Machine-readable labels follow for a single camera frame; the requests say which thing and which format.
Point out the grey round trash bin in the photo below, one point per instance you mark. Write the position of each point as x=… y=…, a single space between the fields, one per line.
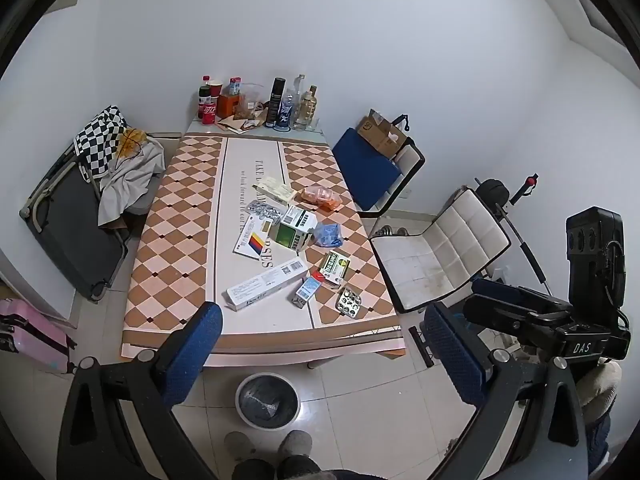
x=267 y=401

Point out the checkered tablecloth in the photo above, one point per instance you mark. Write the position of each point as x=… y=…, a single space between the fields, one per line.
x=190 y=220

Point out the clear snack bag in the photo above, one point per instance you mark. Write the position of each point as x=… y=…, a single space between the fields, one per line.
x=251 y=102

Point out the person's right leg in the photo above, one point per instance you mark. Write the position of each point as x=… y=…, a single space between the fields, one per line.
x=299 y=469

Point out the grey cloth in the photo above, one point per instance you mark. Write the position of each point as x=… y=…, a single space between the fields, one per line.
x=131 y=180

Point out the black exercise machine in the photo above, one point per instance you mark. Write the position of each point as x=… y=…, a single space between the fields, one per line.
x=492 y=191

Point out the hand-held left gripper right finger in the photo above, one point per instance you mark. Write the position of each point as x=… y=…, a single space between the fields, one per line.
x=450 y=350

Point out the silver blister pack red label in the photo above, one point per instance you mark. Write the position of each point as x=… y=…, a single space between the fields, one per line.
x=266 y=209

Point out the orange plastic bag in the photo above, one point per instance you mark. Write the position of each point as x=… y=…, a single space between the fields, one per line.
x=320 y=197

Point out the cream box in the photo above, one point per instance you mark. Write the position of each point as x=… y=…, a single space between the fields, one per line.
x=277 y=190

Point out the blue white small box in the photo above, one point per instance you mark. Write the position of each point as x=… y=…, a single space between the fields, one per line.
x=306 y=291

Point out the white padded chair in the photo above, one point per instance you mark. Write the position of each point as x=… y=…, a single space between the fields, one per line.
x=435 y=260

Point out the clear tall bottle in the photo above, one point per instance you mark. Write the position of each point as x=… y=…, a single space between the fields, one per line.
x=299 y=97

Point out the orange box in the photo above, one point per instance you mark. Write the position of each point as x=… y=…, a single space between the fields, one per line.
x=230 y=106

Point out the red paper cup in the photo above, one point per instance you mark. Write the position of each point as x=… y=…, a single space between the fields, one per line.
x=215 y=89

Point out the person's right forearm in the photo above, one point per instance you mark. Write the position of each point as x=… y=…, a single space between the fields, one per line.
x=600 y=385

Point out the long white toothpaste box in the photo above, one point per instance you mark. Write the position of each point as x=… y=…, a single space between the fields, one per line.
x=267 y=282

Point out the orange yellow cloth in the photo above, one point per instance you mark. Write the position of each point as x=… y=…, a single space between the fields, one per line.
x=131 y=142

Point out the dining table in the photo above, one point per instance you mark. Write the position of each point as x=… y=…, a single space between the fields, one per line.
x=260 y=357

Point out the glass liquor bottle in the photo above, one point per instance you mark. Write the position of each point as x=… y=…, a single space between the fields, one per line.
x=310 y=106

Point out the drink carton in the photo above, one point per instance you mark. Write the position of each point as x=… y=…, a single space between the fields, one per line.
x=235 y=85

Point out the black spray can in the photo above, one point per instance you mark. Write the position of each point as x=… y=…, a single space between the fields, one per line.
x=274 y=102

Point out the dark drink bottle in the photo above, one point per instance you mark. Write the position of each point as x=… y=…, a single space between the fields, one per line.
x=204 y=91

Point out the red white small box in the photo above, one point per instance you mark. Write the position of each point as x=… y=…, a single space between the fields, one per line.
x=321 y=280

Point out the green yellow small box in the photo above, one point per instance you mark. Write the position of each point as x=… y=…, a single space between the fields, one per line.
x=335 y=265

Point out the person's leg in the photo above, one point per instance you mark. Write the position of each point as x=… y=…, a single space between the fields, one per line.
x=299 y=469
x=252 y=471

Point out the brown paper bag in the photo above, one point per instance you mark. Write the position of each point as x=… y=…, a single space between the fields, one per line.
x=235 y=123

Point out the grey slipper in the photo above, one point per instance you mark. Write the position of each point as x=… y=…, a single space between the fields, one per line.
x=296 y=444
x=241 y=446

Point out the pink suitcase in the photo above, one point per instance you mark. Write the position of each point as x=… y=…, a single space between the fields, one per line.
x=30 y=335

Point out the black white checkered cloth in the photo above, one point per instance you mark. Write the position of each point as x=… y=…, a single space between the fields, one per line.
x=100 y=140

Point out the person's left leg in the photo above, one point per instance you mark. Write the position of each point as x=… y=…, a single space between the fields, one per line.
x=252 y=471

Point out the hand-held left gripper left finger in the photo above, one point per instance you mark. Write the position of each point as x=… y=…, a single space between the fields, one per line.
x=195 y=355

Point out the cardboard box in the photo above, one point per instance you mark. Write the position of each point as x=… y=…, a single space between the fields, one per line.
x=381 y=132

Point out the blue plastic bag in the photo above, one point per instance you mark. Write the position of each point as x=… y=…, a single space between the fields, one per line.
x=327 y=234

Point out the green white medicine box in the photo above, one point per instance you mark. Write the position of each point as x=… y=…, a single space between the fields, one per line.
x=295 y=232

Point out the blue chair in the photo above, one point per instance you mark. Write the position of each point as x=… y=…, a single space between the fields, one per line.
x=367 y=170

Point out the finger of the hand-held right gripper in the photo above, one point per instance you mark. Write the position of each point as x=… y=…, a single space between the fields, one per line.
x=515 y=294
x=495 y=316

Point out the white box colour stripes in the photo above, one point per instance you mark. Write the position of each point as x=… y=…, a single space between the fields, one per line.
x=251 y=246

